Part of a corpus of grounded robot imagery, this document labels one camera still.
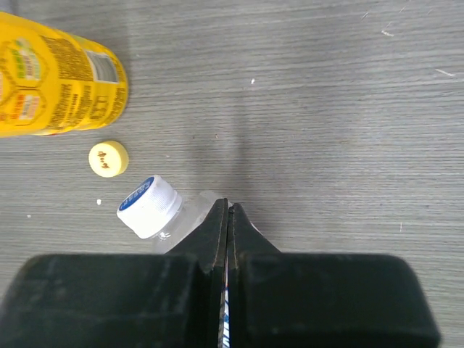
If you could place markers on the yellow bottle cap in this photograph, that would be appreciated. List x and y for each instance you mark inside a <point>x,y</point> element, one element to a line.
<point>108,159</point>

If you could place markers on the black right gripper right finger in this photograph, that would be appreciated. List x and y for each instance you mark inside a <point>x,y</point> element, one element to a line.
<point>278,299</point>

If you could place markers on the clear bottle blue white label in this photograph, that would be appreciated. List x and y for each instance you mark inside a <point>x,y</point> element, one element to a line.
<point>163,214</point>

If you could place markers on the yellow juice bottle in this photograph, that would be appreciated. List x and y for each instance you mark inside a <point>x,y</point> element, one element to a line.
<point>54,82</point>

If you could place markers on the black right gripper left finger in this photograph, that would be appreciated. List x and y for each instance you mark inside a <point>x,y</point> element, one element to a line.
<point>123,300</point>

